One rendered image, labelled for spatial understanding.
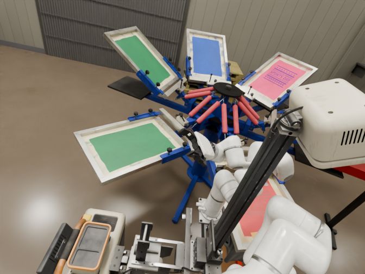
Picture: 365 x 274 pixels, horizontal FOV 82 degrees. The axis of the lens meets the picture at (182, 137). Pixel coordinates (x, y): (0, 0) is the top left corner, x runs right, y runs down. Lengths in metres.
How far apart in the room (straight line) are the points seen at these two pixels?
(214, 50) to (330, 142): 2.82
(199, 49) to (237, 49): 2.25
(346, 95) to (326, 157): 0.16
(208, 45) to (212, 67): 0.37
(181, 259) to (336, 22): 5.48
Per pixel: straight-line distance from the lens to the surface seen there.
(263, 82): 3.05
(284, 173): 1.10
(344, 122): 0.57
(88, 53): 5.77
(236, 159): 0.88
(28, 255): 2.50
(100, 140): 1.87
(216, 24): 5.14
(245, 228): 1.56
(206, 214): 1.26
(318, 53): 5.95
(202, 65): 3.03
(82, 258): 1.27
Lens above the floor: 2.17
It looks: 37 degrees down
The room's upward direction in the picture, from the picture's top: 14 degrees clockwise
